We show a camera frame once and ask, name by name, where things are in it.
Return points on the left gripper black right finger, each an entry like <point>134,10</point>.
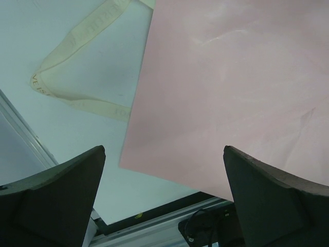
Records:
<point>274,207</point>

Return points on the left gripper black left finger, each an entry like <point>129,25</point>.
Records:
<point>53,207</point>

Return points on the pink paper wrapping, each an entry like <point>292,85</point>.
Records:
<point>248,74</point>

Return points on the cream ribbon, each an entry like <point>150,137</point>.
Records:
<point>95,68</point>

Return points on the left aluminium frame post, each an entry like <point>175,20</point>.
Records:
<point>26,135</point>

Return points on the aluminium front rail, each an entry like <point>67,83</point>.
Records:
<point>157,227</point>

